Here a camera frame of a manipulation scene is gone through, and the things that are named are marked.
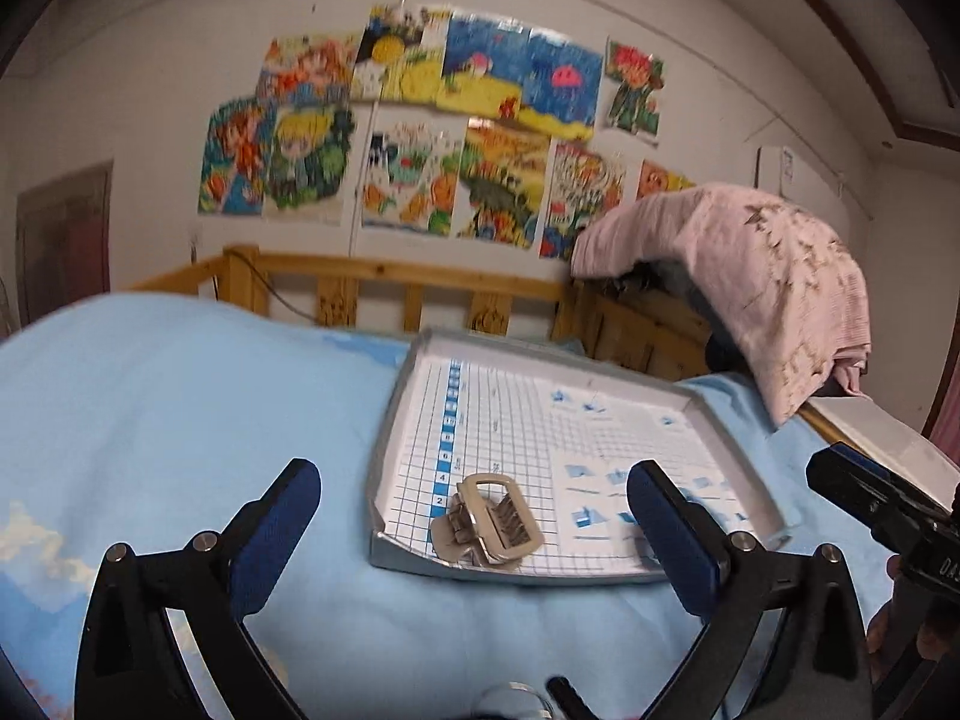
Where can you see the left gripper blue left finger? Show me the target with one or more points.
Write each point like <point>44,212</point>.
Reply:
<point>266,531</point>

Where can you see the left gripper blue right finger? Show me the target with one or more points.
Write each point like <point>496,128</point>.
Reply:
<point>683,536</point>

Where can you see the beige hair claw clip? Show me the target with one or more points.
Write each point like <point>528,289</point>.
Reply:
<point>488,520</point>

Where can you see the right hand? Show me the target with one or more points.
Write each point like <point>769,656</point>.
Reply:
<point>933,638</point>

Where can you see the light blue cartoon bedsheet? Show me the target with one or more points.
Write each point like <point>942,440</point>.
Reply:
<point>147,418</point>

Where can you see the grey cardboard box tray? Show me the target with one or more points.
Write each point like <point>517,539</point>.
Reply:
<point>489,413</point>

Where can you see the pink floral blanket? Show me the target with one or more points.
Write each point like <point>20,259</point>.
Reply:
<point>779,279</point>

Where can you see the wooden bed headboard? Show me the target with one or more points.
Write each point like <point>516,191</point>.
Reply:
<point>655,335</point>

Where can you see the orange face poster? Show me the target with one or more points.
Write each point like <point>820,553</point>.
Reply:
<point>654,178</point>

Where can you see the anime girl poster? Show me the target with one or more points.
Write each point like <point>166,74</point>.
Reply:
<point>235,155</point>

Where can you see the white red text poster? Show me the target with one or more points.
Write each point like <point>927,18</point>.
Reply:
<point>584,186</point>

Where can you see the white air conditioner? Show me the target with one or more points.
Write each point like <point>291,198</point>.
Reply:
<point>781,172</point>

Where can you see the blond boy poster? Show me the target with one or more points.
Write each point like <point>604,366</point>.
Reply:
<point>309,153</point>

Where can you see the white cartoon poster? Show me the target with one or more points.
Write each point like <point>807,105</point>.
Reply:
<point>412,171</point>

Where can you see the orange landscape poster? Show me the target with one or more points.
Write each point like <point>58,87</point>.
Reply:
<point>503,170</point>

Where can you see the red hair character poster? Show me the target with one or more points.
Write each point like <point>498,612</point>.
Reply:
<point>639,77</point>

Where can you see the orange hair girl poster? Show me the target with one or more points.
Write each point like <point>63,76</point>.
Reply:
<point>308,69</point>

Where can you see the yellow moon poster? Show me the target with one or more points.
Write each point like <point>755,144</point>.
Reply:
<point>401,55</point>

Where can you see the blue jellyfish poster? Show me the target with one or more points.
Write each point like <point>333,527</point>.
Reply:
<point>506,71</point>

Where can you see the brown wall cabinet door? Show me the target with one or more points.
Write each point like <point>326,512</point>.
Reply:
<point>61,249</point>

